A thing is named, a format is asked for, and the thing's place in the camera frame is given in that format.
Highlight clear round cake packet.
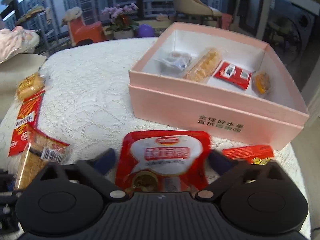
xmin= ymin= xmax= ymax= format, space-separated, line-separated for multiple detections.
xmin=15 ymin=72 xmax=46 ymax=102

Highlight grey washing machine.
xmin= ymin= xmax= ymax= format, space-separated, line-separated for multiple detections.
xmin=265 ymin=1 xmax=316 ymax=68

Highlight beige chair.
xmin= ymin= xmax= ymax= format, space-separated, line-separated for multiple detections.
xmin=171 ymin=0 xmax=223 ymax=23

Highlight red cracker packet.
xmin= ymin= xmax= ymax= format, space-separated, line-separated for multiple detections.
xmin=14 ymin=127 xmax=70 ymax=191

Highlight red yellow snack packet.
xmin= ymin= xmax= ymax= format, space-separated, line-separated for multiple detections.
xmin=222 ymin=145 xmax=275 ymax=166

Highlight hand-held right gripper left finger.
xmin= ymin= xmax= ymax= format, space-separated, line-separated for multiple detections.
xmin=37 ymin=149 xmax=128 ymax=201

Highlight beige cushion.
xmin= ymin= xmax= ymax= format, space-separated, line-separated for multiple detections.
xmin=0 ymin=54 xmax=48 ymax=120

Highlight purple potted flowers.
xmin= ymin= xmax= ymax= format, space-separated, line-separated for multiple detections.
xmin=101 ymin=3 xmax=140 ymax=40

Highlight pink cardboard box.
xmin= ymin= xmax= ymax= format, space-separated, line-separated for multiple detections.
xmin=128 ymin=22 xmax=310 ymax=153

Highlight long yellow bread packet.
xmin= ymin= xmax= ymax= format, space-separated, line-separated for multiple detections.
xmin=182 ymin=48 xmax=222 ymax=83

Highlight black framed door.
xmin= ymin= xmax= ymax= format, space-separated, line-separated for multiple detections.
xmin=237 ymin=0 xmax=263 ymax=38

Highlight orange ride-on toy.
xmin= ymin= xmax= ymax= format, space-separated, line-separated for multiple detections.
xmin=62 ymin=6 xmax=107 ymax=47

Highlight clothes drying rack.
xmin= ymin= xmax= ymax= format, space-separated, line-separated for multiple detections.
xmin=15 ymin=5 xmax=53 ymax=55

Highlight red white snack packet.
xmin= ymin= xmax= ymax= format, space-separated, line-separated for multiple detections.
xmin=115 ymin=131 xmax=212 ymax=196

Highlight purple ball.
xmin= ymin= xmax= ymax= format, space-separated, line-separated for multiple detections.
xmin=137 ymin=24 xmax=154 ymax=38

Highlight clear dark snack packet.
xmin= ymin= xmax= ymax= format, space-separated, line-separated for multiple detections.
xmin=154 ymin=51 xmax=193 ymax=74

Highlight red packet with white labels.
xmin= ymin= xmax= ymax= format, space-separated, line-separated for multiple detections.
xmin=213 ymin=60 xmax=252 ymax=90

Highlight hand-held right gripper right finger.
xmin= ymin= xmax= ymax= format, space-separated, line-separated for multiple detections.
xmin=196 ymin=150 xmax=292 ymax=202

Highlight pink stool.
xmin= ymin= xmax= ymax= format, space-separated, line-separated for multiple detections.
xmin=220 ymin=14 xmax=233 ymax=30

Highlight pink clothes pile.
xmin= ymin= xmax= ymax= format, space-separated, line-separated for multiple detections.
xmin=0 ymin=26 xmax=40 ymax=63

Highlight small orange cake packet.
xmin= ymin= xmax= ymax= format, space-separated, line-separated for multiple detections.
xmin=251 ymin=70 xmax=272 ymax=98

